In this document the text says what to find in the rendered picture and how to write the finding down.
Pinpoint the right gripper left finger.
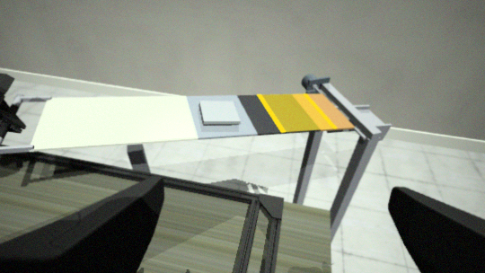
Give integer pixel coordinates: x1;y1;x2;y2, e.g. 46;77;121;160
0;176;164;273

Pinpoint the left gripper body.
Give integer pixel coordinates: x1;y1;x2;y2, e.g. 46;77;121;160
0;73;14;99

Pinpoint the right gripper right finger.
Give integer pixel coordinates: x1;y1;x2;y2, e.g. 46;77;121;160
388;187;485;273

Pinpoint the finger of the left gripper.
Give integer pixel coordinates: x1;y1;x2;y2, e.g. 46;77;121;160
8;125;22;133
0;96;26;129

